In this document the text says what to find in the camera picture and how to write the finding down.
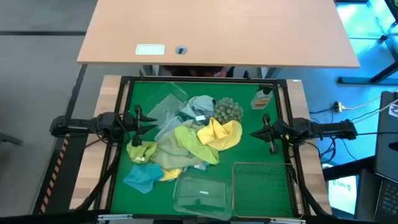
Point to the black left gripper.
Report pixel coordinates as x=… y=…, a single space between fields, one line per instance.
x=136 y=126

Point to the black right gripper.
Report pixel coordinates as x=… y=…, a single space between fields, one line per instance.
x=273 y=132

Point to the large yellow microfiber towel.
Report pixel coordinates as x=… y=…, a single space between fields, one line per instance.
x=220 y=135

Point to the teal blue microfiber towel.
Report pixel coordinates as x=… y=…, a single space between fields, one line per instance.
x=141 y=177

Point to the grey microfiber towel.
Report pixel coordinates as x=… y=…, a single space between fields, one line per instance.
x=199 y=107

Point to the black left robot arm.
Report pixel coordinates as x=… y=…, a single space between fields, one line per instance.
x=77 y=126

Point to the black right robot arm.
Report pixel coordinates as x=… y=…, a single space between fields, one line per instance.
x=323 y=130

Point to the pale blue microfiber towel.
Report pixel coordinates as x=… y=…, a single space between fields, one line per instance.
x=169 y=126

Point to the small yellow microfiber towel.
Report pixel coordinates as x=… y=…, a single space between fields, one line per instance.
x=171 y=174

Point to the small clear plastic container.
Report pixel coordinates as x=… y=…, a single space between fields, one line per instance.
x=163 y=105

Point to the green table mat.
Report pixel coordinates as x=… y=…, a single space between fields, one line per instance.
x=242 y=155

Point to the clear bottle orange label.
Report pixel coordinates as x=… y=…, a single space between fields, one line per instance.
x=261 y=99

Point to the spiky green ball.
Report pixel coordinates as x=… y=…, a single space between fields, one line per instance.
x=228 y=110

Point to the white rectangular desk plate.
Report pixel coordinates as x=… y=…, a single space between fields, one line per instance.
x=150 y=49

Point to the person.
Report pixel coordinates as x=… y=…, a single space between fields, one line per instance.
x=214 y=72

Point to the yellow power plug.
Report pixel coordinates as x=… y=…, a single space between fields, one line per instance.
x=338 y=107

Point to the large clear plastic container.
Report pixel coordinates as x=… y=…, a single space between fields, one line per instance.
x=202 y=196

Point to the silver aluminium bar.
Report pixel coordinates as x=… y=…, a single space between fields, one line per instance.
x=115 y=217

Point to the white screen green logo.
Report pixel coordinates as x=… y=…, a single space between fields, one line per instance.
x=342 y=194

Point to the black orange hazard strip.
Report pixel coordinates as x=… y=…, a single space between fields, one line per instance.
x=54 y=175

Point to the light wooden desk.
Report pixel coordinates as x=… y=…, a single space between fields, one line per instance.
x=217 y=28

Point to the black laptop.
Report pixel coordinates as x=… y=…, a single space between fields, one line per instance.
x=387 y=149

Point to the black metal table frame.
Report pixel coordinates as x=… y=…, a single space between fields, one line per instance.
x=124 y=84

